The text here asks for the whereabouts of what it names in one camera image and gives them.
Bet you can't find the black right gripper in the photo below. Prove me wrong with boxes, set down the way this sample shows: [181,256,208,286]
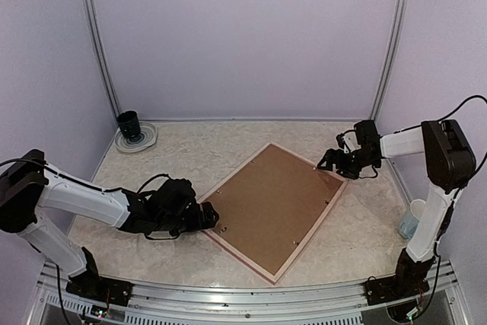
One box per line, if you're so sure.
[317,148,379,180]

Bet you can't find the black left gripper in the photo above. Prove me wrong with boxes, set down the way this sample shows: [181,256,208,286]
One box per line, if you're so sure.
[155,202,219,237]

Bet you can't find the pink wooden picture frame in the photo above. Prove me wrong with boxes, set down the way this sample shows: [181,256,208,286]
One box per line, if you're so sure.
[197,142,349,286]

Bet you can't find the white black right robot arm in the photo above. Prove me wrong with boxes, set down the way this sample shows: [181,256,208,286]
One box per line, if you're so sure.
[317,119,476,305]

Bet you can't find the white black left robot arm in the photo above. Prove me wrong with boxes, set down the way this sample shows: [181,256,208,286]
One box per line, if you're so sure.
[1,149,219,307]

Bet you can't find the grey spiral ceramic plate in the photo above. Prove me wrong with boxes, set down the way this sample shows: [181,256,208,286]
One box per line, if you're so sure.
[114,121,158,154]

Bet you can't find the dark green speckled cup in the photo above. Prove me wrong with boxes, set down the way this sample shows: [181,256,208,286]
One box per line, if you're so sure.
[116,110,142,139]

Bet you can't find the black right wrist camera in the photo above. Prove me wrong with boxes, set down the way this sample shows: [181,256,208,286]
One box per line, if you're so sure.
[336,129,356,153]

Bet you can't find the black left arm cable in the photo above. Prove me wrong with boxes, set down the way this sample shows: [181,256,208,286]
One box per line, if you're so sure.
[135,173,170,195]

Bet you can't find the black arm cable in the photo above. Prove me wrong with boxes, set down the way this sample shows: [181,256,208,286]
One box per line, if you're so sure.
[135,173,170,195]
[437,95,487,123]

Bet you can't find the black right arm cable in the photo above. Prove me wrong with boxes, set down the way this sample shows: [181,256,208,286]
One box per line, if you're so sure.
[437,95,487,123]

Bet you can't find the aluminium front rail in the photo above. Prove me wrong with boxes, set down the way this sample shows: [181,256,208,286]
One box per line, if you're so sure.
[28,260,469,325]

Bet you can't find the right aluminium corner post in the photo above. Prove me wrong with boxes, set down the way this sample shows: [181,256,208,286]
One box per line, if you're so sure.
[369,0,408,121]

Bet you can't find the aluminium corner post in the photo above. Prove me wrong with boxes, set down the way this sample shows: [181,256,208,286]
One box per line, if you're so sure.
[82,0,121,119]
[369,0,408,121]

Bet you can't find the left aluminium corner post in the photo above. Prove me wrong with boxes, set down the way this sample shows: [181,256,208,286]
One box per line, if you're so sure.
[82,0,121,119]

